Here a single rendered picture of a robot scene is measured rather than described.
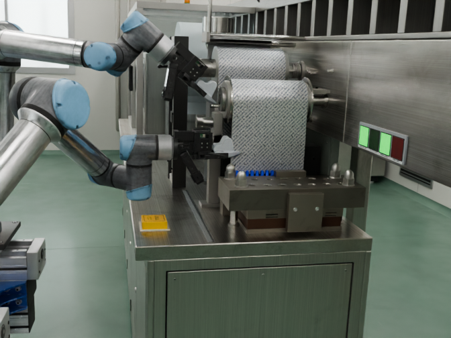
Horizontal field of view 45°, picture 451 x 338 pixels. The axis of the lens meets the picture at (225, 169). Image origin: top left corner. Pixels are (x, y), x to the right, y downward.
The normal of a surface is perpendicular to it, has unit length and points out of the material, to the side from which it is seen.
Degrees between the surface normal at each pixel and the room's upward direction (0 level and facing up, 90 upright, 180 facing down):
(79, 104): 85
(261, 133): 90
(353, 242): 90
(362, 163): 90
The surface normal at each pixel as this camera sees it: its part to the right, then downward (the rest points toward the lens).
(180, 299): 0.21, 0.22
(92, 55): -0.18, 0.21
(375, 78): -0.98, 0.01
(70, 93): 0.90, 0.05
